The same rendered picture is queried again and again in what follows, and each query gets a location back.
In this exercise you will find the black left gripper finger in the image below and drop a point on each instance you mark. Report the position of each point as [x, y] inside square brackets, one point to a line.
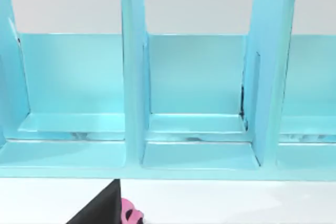
[105, 205]

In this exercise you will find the pink and black object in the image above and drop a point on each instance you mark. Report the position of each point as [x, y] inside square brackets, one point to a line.
[131, 212]

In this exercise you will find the light blue rack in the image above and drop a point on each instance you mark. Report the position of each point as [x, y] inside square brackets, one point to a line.
[168, 103]

